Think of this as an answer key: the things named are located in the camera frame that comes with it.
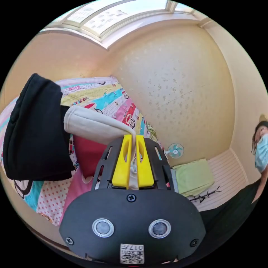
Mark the red garment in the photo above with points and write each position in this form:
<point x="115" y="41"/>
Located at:
<point x="88" y="155"/>

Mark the white long sleeve shirt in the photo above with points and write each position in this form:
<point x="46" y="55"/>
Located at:
<point x="94" y="123"/>

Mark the small teal fan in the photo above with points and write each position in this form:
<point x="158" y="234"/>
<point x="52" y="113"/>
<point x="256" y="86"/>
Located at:
<point x="175" y="151"/>

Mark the light green folded cloth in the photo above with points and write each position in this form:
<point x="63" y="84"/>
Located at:
<point x="193" y="178"/>

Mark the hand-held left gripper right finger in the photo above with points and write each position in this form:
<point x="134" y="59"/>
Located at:
<point x="144" y="169"/>

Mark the bed with colourful printed sheet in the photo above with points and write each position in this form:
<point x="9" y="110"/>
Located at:
<point x="111" y="102"/>

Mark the window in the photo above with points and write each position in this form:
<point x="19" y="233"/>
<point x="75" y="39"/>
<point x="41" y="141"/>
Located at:
<point x="108" y="18"/>

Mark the black folded garment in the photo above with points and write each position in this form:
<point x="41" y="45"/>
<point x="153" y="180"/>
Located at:
<point x="35" y="129"/>

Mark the person's body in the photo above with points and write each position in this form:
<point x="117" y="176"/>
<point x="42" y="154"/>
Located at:
<point x="232" y="211"/>

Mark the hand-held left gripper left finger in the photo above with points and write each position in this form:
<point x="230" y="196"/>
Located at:
<point x="121" y="167"/>

